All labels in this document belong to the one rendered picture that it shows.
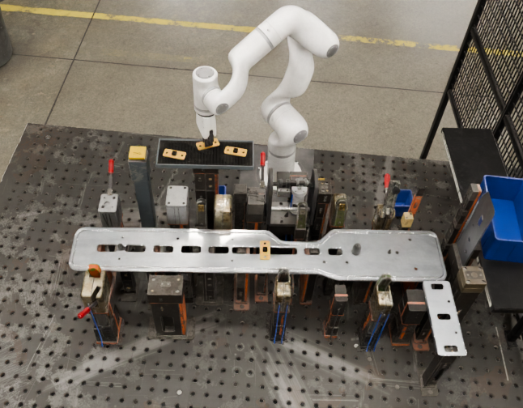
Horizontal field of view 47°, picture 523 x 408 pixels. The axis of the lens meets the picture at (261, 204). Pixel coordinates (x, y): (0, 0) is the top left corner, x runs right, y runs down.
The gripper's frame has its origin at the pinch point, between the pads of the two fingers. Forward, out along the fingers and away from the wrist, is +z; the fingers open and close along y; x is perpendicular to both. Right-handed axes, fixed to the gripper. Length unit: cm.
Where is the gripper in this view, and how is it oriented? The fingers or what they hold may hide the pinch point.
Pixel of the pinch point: (207, 139)
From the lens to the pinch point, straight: 225.8
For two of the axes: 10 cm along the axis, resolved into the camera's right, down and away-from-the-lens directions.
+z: -0.4, 6.2, 7.8
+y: 3.6, 7.4, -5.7
